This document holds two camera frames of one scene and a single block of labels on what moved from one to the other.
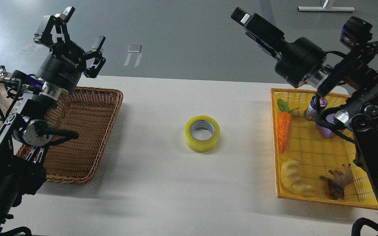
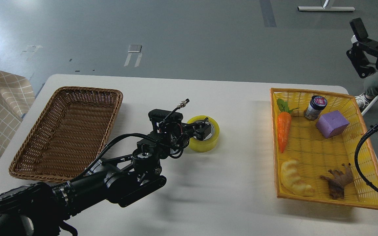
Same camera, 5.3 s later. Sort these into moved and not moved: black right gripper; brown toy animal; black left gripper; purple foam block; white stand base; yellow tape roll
Moved: black right gripper; black left gripper
Not moved: purple foam block; yellow tape roll; brown toy animal; white stand base
